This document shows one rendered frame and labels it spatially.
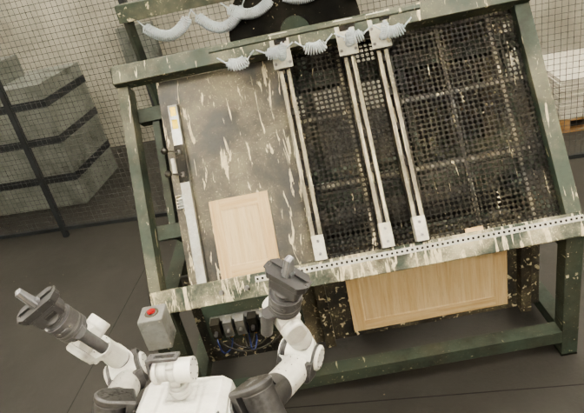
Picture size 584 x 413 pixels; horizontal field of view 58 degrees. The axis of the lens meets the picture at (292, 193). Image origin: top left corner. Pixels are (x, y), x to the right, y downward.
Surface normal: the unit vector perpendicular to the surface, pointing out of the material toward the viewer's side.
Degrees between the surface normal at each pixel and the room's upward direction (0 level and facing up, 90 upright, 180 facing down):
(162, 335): 90
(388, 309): 90
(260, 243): 57
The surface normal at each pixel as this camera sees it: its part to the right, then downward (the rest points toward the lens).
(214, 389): -0.19, -0.88
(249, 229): -0.07, -0.10
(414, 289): 0.04, 0.44
